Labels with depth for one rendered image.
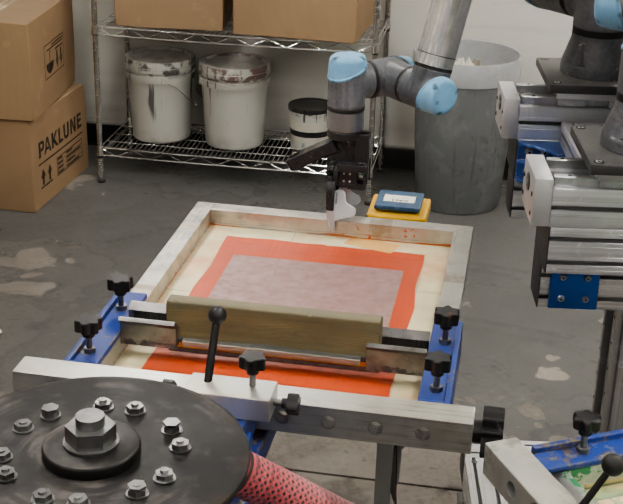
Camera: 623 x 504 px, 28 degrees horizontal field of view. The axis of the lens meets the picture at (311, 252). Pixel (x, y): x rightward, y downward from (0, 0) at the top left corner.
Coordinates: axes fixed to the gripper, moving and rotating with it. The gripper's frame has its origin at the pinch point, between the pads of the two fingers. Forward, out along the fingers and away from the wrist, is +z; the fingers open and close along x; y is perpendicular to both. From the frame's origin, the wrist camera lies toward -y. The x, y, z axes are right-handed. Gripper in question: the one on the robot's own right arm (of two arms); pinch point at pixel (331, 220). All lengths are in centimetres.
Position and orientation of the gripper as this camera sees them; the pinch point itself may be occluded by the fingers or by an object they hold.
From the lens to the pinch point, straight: 260.4
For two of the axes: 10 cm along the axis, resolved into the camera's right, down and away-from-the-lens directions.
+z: -0.2, 9.2, 4.0
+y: 9.8, 0.9, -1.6
